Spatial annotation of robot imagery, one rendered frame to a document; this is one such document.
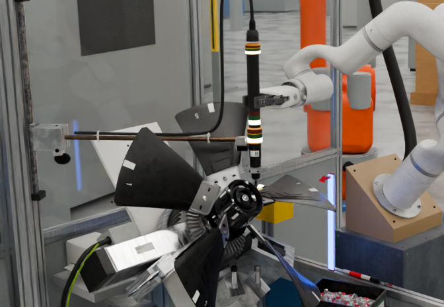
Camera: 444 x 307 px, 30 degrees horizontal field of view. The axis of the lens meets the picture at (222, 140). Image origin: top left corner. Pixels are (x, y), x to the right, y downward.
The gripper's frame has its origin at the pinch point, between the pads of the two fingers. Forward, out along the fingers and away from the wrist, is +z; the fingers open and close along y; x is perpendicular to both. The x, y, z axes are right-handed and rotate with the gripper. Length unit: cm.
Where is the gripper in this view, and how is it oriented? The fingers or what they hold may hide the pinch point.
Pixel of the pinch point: (254, 101)
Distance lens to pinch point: 235.9
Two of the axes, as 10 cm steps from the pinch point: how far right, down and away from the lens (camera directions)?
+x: -0.3, -9.8, -2.2
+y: -7.0, -1.4, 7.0
